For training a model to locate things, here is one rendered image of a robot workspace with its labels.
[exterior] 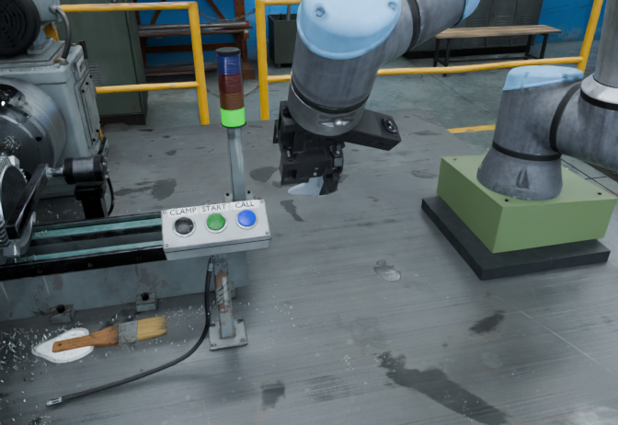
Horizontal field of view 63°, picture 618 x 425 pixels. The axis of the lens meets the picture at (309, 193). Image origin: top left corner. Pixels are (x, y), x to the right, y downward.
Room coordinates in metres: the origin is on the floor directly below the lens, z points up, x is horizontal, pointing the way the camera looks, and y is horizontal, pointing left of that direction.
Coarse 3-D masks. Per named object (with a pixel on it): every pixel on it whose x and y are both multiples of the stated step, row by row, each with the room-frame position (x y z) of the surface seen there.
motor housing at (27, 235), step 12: (0, 168) 0.82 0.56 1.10; (12, 168) 0.88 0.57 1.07; (0, 180) 0.80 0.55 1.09; (12, 180) 0.89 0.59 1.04; (24, 180) 0.90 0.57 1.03; (0, 192) 0.78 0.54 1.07; (12, 192) 0.89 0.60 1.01; (0, 204) 0.76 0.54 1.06; (12, 204) 0.89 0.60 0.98; (0, 216) 0.75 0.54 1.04; (0, 228) 0.75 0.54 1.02; (0, 240) 0.74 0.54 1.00; (12, 240) 0.76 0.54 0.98; (24, 240) 0.82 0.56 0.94; (24, 252) 0.80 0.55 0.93
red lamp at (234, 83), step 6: (222, 78) 1.19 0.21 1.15; (228, 78) 1.19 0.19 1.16; (234, 78) 1.19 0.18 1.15; (240, 78) 1.21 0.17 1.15; (222, 84) 1.20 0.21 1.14; (228, 84) 1.19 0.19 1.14; (234, 84) 1.19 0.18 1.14; (240, 84) 1.21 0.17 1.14; (222, 90) 1.20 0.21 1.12; (228, 90) 1.19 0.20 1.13; (234, 90) 1.19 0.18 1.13; (240, 90) 1.20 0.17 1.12
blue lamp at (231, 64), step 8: (216, 56) 1.21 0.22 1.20; (224, 56) 1.19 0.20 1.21; (232, 56) 1.19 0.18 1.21; (240, 56) 1.22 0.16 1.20; (224, 64) 1.19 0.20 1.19; (232, 64) 1.19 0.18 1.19; (240, 64) 1.21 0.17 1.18; (224, 72) 1.19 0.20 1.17; (232, 72) 1.19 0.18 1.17; (240, 72) 1.21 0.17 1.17
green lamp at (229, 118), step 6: (222, 114) 1.20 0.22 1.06; (228, 114) 1.19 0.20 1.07; (234, 114) 1.19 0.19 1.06; (240, 114) 1.20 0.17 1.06; (222, 120) 1.21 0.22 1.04; (228, 120) 1.19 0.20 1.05; (234, 120) 1.19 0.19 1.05; (240, 120) 1.20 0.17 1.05; (228, 126) 1.19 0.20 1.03; (234, 126) 1.19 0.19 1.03
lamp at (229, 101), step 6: (222, 96) 1.20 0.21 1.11; (228, 96) 1.19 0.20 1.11; (234, 96) 1.19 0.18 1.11; (240, 96) 1.20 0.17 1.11; (222, 102) 1.20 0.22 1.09; (228, 102) 1.19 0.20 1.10; (234, 102) 1.19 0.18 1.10; (240, 102) 1.20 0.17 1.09; (222, 108) 1.20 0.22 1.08; (228, 108) 1.19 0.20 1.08; (234, 108) 1.19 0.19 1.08; (240, 108) 1.20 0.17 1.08
